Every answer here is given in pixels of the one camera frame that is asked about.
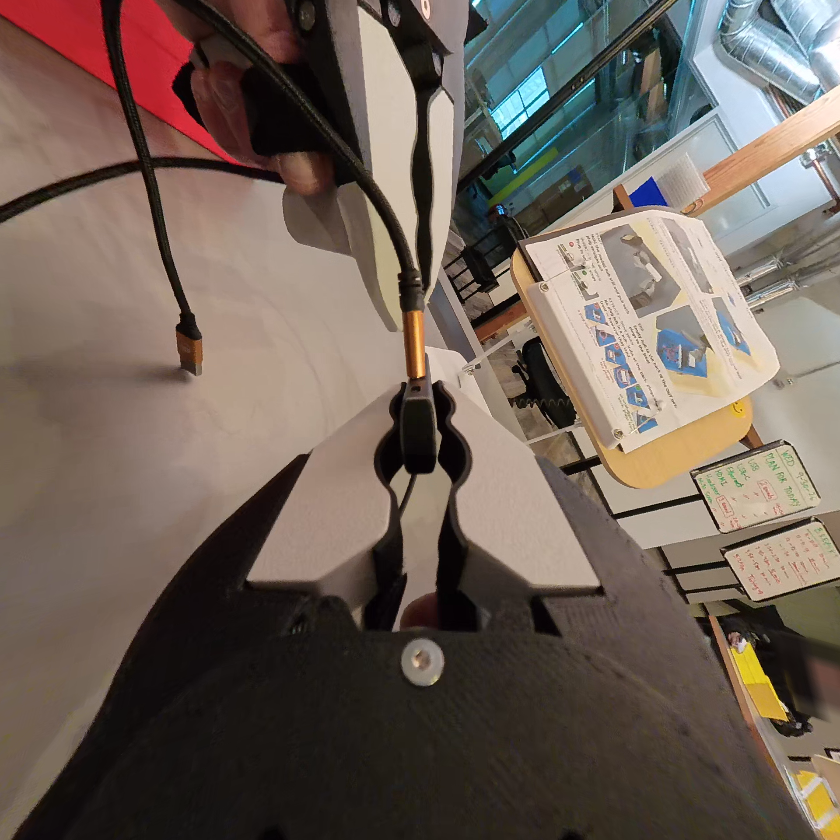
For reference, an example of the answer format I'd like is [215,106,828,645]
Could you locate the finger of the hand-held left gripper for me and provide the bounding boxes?
[281,40,427,332]
[420,37,471,313]

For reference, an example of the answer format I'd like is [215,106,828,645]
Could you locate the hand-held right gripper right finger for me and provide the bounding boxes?
[431,384,603,624]

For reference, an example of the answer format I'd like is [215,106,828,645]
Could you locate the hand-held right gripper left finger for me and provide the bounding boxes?
[246,381,410,624]

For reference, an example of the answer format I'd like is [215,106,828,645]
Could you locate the dark USB hub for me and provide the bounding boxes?
[394,381,441,476]

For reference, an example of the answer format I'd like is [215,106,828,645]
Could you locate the thin black cable orange plug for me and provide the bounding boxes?
[0,158,287,224]

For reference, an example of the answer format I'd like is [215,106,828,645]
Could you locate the red plastic bin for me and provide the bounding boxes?
[0,0,244,165]

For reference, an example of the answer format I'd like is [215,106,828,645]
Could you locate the person's left hand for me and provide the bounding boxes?
[158,0,340,200]

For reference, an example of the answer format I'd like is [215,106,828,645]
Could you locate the black office chair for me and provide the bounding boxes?
[512,335,578,431]

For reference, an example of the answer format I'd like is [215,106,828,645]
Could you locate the white stand base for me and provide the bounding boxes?
[427,344,500,410]

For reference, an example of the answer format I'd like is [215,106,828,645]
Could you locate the wooden display board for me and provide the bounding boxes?
[510,208,782,489]

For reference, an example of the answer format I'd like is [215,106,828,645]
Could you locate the whiteboard with writing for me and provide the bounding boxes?
[691,440,823,532]
[722,519,840,602]

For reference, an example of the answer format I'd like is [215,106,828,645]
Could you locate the printed instruction sheet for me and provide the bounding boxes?
[525,210,778,441]

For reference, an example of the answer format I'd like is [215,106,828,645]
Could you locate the yellow plastic object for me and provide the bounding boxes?
[729,637,788,723]

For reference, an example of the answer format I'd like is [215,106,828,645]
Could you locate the wooden workbench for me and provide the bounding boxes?
[709,604,840,815]

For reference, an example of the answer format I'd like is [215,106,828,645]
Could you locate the black metal post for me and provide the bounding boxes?
[460,0,683,145]

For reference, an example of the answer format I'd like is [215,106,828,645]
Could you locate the black cable gold plug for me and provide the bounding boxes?
[100,0,207,379]

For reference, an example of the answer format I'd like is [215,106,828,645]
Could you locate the wooden post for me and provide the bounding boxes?
[479,92,840,342]

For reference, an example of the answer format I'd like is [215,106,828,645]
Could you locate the silver ventilation duct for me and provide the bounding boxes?
[716,0,840,95]

